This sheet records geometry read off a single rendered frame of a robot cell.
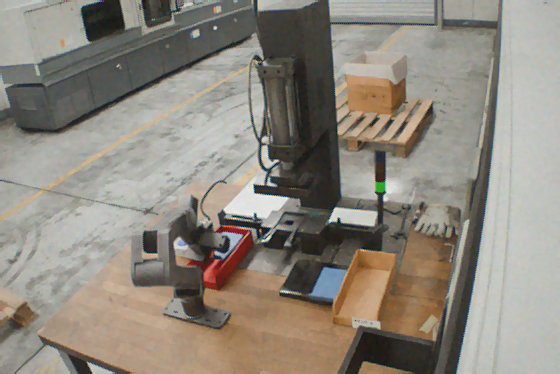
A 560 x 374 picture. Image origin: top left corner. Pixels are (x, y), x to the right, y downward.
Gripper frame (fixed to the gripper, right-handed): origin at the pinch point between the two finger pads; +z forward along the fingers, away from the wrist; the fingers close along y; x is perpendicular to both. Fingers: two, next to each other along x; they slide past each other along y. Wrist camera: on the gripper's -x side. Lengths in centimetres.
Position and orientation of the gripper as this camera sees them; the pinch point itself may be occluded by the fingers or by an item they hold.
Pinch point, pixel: (211, 255)
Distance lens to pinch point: 146.9
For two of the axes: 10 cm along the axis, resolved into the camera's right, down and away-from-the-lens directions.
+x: -9.2, -1.0, 3.7
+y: 2.7, -8.5, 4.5
